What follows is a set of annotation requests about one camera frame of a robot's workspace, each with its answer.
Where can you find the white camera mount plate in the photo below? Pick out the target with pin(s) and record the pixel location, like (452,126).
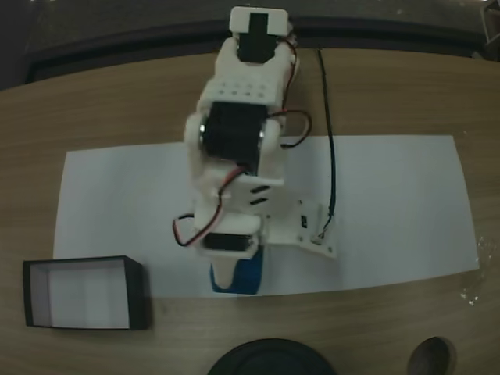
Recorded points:
(289,226)

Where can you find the blue cube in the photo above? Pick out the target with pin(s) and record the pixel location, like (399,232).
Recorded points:
(247,277)

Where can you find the dark box white inside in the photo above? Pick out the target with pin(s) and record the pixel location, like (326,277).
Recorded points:
(134,291)

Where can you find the pale metal frame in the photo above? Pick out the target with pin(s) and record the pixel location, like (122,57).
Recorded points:
(490,27)

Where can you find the small black round object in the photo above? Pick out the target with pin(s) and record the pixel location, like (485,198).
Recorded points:
(429,357)

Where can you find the large black round object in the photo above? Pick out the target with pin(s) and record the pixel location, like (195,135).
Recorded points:
(269,357)

